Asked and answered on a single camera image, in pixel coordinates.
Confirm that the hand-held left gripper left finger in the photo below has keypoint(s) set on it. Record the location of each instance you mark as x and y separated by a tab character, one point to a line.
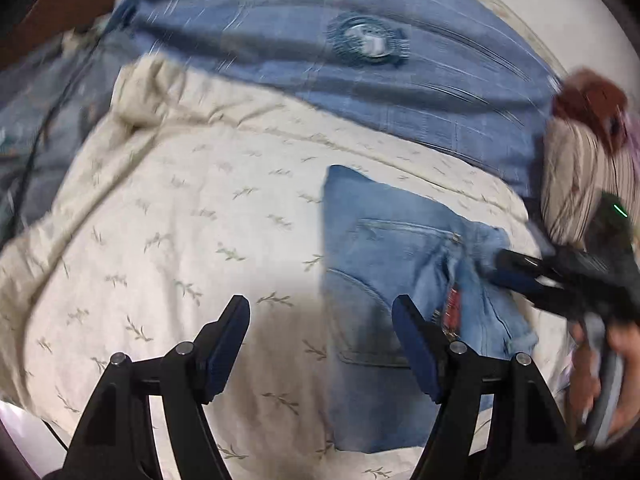
225	350

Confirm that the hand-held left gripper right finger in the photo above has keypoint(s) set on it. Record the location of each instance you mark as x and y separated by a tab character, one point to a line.
415	350

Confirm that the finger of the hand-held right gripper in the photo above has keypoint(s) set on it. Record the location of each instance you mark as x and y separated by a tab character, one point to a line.
515	282
517	260

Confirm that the light blue denim pants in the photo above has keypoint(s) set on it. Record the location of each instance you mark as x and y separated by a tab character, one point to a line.
390	240

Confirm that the person's right hand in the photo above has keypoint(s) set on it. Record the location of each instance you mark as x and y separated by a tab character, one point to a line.
582	375

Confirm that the beige leaf print bedsheet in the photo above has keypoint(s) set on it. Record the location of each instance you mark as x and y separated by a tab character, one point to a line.
175	210

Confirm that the red-brown fuzzy object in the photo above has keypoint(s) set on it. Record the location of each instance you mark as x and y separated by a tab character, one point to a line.
590	100

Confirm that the grey-blue crumpled cloth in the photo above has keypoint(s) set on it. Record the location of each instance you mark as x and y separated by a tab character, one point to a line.
50	110

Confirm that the blue checked blanket with emblem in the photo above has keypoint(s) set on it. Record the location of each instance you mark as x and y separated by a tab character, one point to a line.
250	20

